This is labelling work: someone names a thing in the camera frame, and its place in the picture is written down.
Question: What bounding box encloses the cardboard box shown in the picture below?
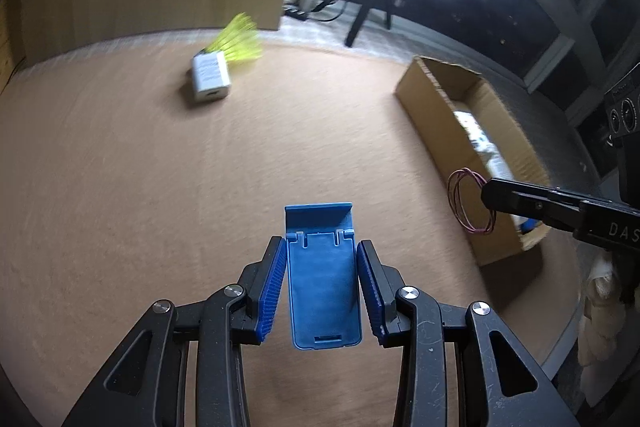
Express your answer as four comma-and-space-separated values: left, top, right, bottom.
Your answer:
394, 55, 552, 268

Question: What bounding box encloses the round blue lid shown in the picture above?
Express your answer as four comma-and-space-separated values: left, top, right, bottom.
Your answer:
516, 217, 540, 234

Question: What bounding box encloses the blue phone stand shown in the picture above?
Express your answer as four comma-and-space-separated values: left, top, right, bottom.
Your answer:
284, 202, 362, 350

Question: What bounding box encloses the white wall charger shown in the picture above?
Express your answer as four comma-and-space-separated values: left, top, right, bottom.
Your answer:
191, 51, 231, 103

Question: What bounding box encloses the right hand in white glove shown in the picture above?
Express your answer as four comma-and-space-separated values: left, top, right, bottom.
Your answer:
577, 253, 639, 407

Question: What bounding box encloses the yellow shuttlecock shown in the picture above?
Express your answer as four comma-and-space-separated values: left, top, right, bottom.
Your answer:
202, 13, 262, 63

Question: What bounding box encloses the maroon rubber band loop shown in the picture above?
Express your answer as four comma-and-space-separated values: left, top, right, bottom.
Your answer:
446, 167, 497, 235

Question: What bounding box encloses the patterned tissue pack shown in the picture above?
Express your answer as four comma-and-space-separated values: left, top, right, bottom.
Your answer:
454, 110, 513, 180

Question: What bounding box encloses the black power strip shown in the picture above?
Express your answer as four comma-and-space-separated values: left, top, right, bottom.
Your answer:
282, 5, 308, 22

